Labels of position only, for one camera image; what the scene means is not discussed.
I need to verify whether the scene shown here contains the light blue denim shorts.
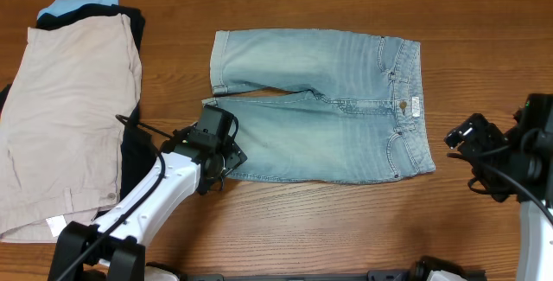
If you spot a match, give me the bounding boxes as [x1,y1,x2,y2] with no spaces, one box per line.
[208,29,435,184]

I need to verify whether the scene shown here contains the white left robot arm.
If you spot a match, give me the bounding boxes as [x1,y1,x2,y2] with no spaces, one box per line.
[48,105,247,281]

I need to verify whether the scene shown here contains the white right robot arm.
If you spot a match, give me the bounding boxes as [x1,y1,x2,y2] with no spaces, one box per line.
[444,93,552,281]

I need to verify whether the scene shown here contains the beige shorts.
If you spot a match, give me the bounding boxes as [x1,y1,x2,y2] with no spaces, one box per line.
[0,12,143,244]

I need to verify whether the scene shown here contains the light blue shirt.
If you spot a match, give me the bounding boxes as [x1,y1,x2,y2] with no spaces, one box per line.
[37,0,119,18]

